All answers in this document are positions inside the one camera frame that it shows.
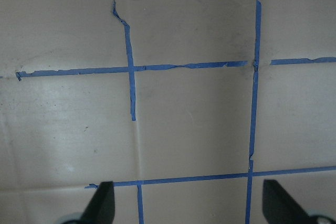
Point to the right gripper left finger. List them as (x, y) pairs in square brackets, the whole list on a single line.
[(101, 208)]

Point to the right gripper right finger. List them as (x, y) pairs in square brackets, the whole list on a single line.
[(279, 207)]

